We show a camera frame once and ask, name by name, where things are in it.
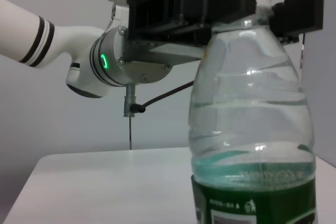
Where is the clear green-label water bottle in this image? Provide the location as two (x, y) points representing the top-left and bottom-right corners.
(188, 0), (316, 224)

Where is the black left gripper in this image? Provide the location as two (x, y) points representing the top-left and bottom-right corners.
(123, 0), (259, 65)

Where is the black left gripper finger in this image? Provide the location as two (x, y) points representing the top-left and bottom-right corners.
(271, 0), (324, 45)

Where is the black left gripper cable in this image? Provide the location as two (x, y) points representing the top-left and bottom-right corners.
(130, 81), (195, 114)

